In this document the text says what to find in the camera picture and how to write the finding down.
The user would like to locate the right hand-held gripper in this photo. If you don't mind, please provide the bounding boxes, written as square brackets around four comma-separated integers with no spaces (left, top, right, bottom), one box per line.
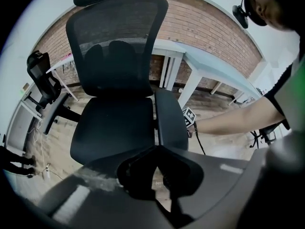
[182,107,196,128]

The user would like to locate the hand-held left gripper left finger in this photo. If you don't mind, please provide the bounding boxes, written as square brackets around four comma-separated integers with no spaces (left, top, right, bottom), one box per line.
[22,146,171,229]

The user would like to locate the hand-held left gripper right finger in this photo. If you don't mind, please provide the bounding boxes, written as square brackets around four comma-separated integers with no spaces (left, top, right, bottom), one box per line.
[157,146,250,227]

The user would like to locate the large black mesh office chair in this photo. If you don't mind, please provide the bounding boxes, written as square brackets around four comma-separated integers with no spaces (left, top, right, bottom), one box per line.
[42,0,189,166]

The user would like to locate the person's right forearm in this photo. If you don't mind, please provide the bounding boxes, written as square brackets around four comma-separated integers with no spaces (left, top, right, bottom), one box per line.
[190,95,286,138]

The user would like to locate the light blue table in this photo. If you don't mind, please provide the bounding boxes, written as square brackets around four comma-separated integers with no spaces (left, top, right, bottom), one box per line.
[176,43,262,107]

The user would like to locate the white power strip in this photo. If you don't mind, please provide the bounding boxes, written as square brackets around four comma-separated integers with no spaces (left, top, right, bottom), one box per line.
[42,163,52,181]

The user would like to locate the white table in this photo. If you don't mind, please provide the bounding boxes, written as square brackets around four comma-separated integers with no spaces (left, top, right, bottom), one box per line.
[45,38,187,102]

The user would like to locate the white desk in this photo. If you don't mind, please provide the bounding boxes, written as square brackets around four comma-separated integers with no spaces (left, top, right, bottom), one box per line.
[4,81,43,156]

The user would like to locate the person's head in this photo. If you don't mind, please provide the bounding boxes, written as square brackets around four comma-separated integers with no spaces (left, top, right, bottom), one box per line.
[243,0,301,32]

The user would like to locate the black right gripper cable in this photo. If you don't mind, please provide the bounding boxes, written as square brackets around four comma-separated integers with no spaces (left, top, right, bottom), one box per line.
[193,122,207,156]

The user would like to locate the black floor cable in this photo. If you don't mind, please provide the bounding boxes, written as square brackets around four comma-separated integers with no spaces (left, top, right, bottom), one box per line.
[26,168,65,180]

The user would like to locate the white floor cable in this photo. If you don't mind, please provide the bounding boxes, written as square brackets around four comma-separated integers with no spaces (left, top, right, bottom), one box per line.
[26,118,48,169]

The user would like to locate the black head-mounted camera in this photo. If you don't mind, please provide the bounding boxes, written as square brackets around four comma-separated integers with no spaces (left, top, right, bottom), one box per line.
[232,0,253,30]

